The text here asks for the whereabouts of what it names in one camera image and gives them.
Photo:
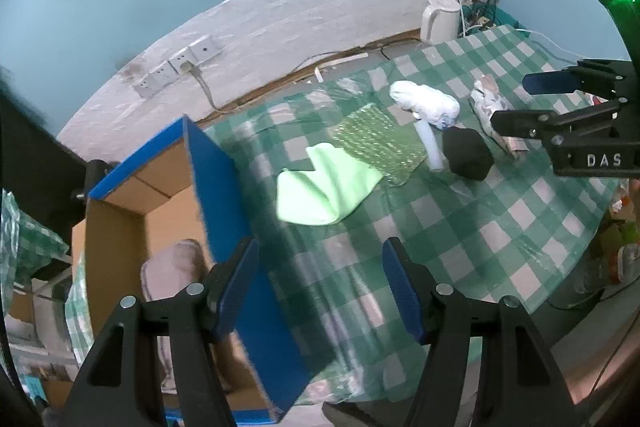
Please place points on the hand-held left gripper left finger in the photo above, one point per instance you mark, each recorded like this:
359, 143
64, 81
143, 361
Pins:
240, 287

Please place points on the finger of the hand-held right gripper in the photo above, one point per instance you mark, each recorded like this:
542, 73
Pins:
550, 83
520, 122

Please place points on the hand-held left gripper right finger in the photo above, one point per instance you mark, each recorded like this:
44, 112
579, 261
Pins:
402, 292

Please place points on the white foam stick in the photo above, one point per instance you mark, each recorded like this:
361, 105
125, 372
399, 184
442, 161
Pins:
431, 147

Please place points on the cardboard box with blue flaps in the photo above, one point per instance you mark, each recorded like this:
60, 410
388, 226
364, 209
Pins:
170, 217

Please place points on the green bubble wrap sheet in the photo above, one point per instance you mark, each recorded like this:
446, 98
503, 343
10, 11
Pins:
375, 137

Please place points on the pinkish grey soft cushion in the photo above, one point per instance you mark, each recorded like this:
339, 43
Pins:
175, 262

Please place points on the crumpled paper wrapper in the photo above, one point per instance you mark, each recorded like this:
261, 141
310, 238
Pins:
482, 102

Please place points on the black foam block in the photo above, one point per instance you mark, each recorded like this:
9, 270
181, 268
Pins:
467, 154

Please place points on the green checked plastic tablecloth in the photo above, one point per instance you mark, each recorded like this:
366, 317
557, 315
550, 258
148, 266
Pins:
450, 227

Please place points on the pile of packets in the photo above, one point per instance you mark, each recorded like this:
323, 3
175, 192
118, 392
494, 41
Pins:
620, 252

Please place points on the white plastic bag bundle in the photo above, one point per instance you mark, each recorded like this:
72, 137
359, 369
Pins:
425, 99

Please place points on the light green cloth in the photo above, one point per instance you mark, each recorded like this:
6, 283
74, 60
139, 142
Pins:
320, 192

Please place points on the white electric kettle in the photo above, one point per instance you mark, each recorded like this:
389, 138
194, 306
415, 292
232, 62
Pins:
440, 19

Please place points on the green checked hanging cloth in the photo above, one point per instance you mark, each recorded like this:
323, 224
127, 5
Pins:
25, 232

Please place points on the white wall socket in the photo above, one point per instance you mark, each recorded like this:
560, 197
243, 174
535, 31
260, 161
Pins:
146, 88
177, 63
162, 76
206, 48

